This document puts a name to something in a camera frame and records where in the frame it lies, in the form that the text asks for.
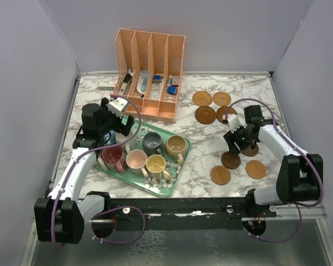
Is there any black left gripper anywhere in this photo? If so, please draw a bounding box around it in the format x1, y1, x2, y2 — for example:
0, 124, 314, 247
98, 98, 134, 136

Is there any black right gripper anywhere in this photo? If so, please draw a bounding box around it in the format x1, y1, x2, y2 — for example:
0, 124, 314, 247
224, 123, 256, 155

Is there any dark walnut coaster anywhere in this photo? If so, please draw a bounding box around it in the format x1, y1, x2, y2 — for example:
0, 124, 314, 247
241, 144, 259, 157
221, 151, 241, 170

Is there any light orange wooden coaster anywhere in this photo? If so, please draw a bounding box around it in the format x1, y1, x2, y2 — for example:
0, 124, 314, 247
210, 166, 231, 185

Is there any brown wooden ringed coaster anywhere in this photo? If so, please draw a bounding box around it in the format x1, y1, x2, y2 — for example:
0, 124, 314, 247
216, 105, 238, 125

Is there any woven rattan coaster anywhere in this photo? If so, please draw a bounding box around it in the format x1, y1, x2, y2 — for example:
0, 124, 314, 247
213, 91, 231, 106
192, 91, 213, 106

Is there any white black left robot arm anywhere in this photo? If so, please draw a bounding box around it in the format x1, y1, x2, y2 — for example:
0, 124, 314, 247
34, 95, 134, 244

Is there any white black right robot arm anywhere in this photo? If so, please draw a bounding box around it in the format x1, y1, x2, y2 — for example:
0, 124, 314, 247
223, 105, 323, 217

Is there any beige grey mug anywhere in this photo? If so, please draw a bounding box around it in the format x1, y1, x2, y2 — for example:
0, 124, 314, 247
115, 130, 138, 153

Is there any light blue mug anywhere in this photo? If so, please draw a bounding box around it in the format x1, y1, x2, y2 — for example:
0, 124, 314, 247
104, 130, 116, 145

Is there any dark grey blue mug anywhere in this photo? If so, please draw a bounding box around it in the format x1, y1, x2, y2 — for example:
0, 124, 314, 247
142, 132, 163, 156

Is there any maroon red mug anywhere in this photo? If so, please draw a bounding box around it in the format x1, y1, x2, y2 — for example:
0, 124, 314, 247
102, 146, 126, 173

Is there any pink mug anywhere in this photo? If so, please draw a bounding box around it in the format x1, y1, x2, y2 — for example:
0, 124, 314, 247
126, 149, 149, 178

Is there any green mug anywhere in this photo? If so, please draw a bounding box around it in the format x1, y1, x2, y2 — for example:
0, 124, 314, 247
92, 151, 108, 171

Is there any yellow mug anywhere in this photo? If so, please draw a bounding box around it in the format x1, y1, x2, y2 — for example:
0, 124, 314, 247
146, 155, 172, 181

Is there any blue correction tape package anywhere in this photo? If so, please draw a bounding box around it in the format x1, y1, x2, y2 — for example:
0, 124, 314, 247
136, 70, 149, 95

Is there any small white staples box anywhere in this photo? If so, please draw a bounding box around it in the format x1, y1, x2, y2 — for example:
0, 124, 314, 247
98, 79, 118, 91

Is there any black white stapler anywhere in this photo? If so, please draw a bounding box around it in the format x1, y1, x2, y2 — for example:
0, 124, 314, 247
119, 70, 133, 95

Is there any tan brown mug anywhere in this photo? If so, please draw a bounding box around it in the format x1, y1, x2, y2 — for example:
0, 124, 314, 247
165, 135, 188, 166

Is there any white packaged item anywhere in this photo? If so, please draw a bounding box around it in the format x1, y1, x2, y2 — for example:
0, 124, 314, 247
149, 74, 164, 100

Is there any blue stamp box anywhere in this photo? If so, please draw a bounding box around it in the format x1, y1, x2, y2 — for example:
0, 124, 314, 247
167, 86, 179, 96

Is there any orange plastic desk organizer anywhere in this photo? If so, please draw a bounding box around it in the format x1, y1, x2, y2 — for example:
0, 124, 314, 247
113, 29, 185, 122

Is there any green floral tray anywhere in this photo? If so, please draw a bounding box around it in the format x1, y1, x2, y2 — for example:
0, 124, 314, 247
93, 120, 191, 197

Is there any red white small box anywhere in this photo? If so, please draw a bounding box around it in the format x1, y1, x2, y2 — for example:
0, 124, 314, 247
167, 75, 180, 86

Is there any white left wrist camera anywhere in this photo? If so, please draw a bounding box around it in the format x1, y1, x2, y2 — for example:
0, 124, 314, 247
108, 97, 129, 118

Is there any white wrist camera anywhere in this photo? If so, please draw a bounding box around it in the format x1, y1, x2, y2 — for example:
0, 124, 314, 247
108, 97, 129, 118
227, 114, 242, 133

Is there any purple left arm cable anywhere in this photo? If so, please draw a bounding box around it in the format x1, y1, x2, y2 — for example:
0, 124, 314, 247
51, 94, 142, 248

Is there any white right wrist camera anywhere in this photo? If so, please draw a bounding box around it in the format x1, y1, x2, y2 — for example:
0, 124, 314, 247
227, 114, 242, 133

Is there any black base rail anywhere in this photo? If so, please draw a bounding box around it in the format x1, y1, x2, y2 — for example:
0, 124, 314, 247
87, 191, 276, 231

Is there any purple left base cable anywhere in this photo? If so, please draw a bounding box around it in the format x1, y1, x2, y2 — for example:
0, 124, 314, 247
90, 206, 147, 245

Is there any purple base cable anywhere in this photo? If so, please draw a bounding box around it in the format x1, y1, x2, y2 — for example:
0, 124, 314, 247
90, 206, 147, 245
243, 203, 303, 243

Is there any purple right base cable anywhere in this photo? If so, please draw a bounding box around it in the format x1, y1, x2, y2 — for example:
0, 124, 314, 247
243, 203, 303, 243

